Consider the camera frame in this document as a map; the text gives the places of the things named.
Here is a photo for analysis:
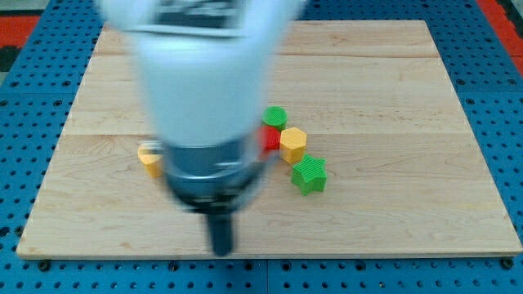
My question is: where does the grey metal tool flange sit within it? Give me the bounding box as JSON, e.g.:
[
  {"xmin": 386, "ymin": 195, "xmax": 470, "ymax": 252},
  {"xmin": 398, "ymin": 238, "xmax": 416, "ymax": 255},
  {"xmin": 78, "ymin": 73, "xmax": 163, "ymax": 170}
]
[{"xmin": 163, "ymin": 136, "xmax": 268, "ymax": 214}]

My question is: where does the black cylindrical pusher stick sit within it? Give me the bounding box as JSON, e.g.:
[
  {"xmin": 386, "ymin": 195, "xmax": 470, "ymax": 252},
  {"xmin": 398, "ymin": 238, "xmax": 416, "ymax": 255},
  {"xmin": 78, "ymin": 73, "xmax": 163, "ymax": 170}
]
[{"xmin": 207, "ymin": 214, "xmax": 234, "ymax": 256}]

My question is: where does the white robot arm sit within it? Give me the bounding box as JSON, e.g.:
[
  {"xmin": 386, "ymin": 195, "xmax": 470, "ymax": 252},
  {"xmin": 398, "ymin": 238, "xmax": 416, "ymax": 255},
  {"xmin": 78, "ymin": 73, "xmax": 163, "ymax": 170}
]
[{"xmin": 96, "ymin": 0, "xmax": 304, "ymax": 256}]

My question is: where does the green star block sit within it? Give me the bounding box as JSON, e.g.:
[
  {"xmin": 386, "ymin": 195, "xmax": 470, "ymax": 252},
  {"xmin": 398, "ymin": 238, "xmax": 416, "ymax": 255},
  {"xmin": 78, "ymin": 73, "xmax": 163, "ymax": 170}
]
[{"xmin": 291, "ymin": 154, "xmax": 328, "ymax": 196}]

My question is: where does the red block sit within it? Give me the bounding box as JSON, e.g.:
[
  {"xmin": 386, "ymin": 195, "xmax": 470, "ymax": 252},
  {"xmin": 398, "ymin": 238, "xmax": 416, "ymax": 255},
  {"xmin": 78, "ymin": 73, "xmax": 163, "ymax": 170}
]
[{"xmin": 260, "ymin": 125, "xmax": 280, "ymax": 157}]

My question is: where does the green cylinder block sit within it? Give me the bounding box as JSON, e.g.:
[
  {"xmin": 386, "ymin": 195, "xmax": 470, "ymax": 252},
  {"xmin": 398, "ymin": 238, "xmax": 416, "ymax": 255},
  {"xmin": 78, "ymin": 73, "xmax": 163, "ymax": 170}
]
[{"xmin": 261, "ymin": 106, "xmax": 288, "ymax": 131}]

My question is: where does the yellow hexagon block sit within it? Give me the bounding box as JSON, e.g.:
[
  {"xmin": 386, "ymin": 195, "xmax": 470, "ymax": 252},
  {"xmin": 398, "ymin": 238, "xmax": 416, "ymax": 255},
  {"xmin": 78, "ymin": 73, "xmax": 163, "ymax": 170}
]
[{"xmin": 279, "ymin": 127, "xmax": 307, "ymax": 163}]

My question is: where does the wooden board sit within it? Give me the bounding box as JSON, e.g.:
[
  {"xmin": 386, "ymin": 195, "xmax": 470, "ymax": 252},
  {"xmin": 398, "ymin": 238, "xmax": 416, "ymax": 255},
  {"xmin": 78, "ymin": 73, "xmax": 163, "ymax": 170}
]
[{"xmin": 16, "ymin": 20, "xmax": 522, "ymax": 260}]

